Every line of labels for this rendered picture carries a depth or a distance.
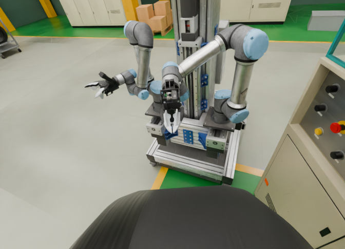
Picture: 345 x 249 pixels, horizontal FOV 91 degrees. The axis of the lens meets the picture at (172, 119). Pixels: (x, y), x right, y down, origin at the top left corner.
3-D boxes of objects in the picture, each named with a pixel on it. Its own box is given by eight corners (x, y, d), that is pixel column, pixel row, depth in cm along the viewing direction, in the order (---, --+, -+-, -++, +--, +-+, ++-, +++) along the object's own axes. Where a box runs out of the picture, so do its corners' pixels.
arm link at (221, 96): (224, 100, 128) (226, 84, 119) (235, 110, 118) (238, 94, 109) (210, 104, 126) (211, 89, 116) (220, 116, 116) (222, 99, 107)
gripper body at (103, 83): (106, 97, 118) (121, 89, 123) (101, 87, 111) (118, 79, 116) (100, 92, 121) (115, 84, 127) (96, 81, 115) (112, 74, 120)
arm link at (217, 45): (233, 15, 88) (156, 70, 92) (247, 19, 81) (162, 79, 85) (237, 35, 96) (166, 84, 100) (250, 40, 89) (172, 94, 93)
